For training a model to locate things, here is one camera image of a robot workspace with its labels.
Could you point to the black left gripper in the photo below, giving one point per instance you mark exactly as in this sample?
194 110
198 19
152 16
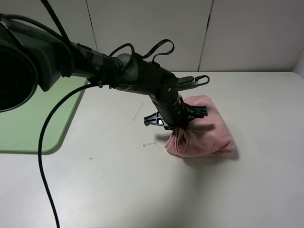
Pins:
178 114

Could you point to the pink terry towel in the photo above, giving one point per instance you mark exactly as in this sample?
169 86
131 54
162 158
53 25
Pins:
206 137

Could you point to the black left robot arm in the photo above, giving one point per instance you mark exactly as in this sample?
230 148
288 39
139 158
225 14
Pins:
32 56

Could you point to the green plastic tray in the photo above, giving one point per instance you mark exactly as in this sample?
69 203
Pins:
20 128

